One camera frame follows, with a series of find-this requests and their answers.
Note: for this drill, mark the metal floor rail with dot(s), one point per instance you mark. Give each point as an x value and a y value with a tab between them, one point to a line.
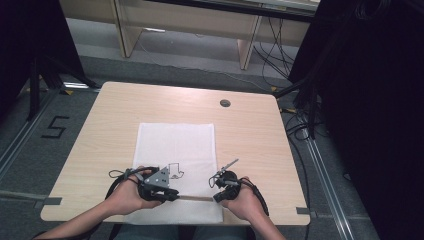
20	140
328	183

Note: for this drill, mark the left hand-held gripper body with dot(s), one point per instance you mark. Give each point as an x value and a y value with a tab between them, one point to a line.
156	180

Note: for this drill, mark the black metal stand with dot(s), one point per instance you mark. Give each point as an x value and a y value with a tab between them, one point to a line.
33	86
311	100

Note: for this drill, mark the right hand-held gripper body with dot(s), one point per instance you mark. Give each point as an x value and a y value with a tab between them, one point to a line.
228	183

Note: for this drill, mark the person's right hand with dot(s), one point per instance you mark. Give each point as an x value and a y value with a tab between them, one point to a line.
245	203

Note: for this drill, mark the grey tape strip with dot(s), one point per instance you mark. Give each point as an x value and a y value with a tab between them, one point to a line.
302	210
48	201

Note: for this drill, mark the person's legs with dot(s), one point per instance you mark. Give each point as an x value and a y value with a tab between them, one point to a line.
180	232

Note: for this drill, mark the light wooden desk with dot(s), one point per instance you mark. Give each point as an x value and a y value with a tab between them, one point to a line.
186	20

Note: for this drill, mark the person's left hand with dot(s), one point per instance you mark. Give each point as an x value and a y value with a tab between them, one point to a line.
126	198

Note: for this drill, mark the white towel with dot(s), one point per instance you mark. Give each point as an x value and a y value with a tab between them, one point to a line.
176	146

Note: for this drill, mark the black curtain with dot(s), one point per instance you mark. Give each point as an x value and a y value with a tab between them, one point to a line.
373	100
30	40

